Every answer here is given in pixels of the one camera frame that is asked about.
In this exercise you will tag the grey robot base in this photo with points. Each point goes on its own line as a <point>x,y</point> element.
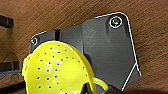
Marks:
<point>110,50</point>

